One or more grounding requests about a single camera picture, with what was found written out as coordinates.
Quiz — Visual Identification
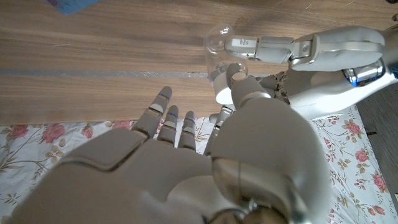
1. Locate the floral backdrop cloth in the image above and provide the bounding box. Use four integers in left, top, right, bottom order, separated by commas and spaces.
0, 105, 398, 224

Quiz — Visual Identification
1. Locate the blue packet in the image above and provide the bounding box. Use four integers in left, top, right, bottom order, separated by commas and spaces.
46, 0, 102, 16

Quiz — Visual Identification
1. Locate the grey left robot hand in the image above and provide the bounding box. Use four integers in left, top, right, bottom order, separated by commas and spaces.
224, 23, 398, 122

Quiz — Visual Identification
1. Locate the clear white-capped medicine bottle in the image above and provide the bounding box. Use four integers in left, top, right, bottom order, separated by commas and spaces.
203, 23, 249, 106

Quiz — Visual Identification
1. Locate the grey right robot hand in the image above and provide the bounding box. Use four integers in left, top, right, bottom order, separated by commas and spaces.
0, 63, 332, 224

